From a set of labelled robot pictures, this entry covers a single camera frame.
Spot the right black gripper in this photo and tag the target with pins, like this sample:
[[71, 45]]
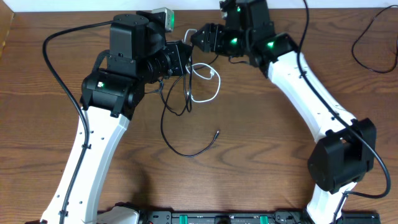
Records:
[[214, 39]]

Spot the cardboard box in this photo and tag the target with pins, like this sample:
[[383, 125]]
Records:
[[6, 18]]

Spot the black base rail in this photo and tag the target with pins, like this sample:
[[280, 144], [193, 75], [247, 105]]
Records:
[[233, 217]]

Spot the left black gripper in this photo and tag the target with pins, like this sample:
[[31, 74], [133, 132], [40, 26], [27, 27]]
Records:
[[182, 54]]

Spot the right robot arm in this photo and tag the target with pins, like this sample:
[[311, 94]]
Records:
[[344, 149]]

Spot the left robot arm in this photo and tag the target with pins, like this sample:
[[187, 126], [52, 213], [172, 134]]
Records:
[[138, 54]]

